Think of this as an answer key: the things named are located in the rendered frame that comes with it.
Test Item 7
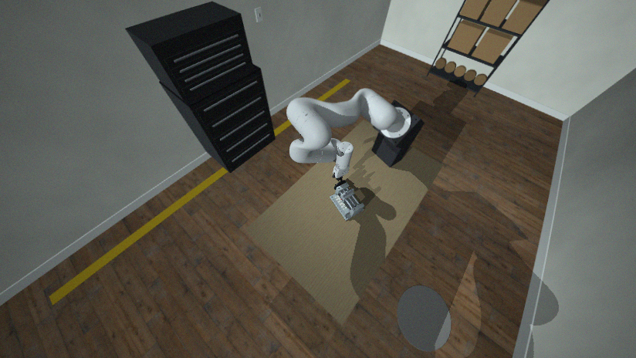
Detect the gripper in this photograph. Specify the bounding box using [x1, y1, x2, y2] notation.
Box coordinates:
[332, 164, 350, 181]

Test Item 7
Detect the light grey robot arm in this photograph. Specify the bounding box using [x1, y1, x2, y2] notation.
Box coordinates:
[286, 88, 411, 169]

